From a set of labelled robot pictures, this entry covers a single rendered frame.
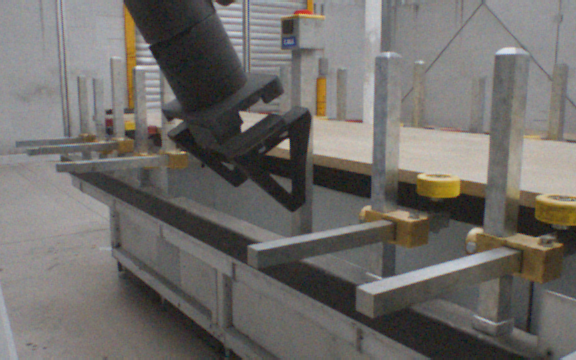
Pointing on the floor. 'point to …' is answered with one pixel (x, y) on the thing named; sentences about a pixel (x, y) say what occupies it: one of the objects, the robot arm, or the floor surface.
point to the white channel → (371, 54)
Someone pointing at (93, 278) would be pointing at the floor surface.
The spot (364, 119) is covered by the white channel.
